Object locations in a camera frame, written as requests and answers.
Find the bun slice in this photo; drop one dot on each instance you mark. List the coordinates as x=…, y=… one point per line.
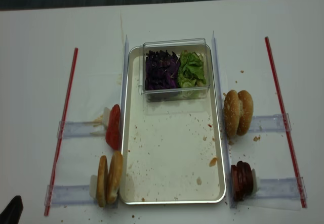
x=102, y=182
x=114, y=177

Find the lower left clear rail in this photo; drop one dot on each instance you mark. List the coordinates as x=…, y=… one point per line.
x=68, y=195

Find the sesame bun top right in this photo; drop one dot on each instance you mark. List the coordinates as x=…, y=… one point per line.
x=246, y=112

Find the white metal tray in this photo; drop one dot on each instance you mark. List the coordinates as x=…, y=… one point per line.
x=172, y=149

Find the white bun pusher block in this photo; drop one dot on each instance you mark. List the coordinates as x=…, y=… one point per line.
x=93, y=186

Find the upper right clear rail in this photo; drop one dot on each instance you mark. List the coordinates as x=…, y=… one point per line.
x=270, y=123

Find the long clear rail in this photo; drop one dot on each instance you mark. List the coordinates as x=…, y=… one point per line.
x=124, y=64
x=224, y=141

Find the lower right clear rail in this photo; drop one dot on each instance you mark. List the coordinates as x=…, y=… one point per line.
x=279, y=188

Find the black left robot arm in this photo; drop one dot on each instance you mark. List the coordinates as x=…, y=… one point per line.
x=12, y=213

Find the white tomato pusher block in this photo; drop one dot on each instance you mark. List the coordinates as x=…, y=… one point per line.
x=105, y=118

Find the green lettuce leaves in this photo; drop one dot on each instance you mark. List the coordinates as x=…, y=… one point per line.
x=191, y=72

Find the dark meat patty slices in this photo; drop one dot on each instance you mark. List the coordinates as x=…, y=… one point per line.
x=242, y=180

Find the red tomato slices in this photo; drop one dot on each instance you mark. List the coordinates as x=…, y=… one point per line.
x=112, y=133

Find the red rod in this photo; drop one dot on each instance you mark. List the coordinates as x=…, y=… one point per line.
x=52, y=180
x=303, y=198

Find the sesame bun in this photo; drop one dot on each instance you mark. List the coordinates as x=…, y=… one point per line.
x=246, y=112
x=231, y=112

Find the left long clear rail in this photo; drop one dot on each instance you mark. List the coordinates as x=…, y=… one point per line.
x=124, y=64

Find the clear plastic salad box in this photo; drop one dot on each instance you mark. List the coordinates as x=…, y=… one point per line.
x=197, y=45

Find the right red rod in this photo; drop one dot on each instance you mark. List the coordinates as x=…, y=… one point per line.
x=303, y=198

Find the purple cabbage shreds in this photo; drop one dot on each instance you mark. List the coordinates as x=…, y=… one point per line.
x=161, y=69

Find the right long clear rail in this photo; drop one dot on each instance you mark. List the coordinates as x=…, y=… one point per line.
x=224, y=141

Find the sesame bun top left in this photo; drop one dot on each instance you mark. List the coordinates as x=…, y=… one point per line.
x=231, y=112

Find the left red rod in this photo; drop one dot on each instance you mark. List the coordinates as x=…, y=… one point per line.
x=52, y=180

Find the white patty pusher block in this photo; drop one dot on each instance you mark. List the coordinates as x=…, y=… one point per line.
x=255, y=182

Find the upper left clear rail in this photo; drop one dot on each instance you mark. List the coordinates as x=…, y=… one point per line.
x=69, y=129

